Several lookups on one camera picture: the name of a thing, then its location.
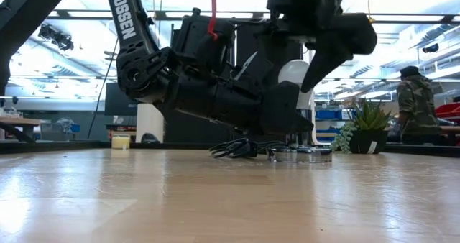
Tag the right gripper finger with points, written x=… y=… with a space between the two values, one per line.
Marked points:
x=341 y=38

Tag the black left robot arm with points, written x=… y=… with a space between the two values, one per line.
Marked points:
x=124 y=20

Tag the small yellow candle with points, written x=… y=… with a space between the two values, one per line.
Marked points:
x=120 y=141

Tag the black ceiling spotlight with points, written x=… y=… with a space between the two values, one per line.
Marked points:
x=430 y=48
x=57 y=38

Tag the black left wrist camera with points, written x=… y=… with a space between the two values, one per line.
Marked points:
x=194 y=38

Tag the person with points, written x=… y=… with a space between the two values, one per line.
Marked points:
x=417 y=103

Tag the potted succulent plant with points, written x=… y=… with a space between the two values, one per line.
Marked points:
x=370 y=128

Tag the red zip tie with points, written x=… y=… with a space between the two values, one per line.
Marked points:
x=213 y=9

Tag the wooden background table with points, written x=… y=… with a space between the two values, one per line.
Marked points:
x=18 y=121

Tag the black aluminium table frame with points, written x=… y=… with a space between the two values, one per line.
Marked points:
x=72 y=146

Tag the white pear-shaped lightbulb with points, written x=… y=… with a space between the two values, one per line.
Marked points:
x=293 y=72

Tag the blue storage bin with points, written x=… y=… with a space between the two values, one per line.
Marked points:
x=330 y=114

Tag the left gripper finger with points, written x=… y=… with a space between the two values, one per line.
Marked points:
x=282 y=110

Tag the red storage bin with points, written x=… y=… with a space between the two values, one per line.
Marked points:
x=449 y=110

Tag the black computer monitor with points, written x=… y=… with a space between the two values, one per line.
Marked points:
x=118 y=104

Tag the chrome table lamp base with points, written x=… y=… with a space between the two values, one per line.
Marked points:
x=302 y=155

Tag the white cylinder container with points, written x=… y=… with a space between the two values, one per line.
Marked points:
x=150 y=122

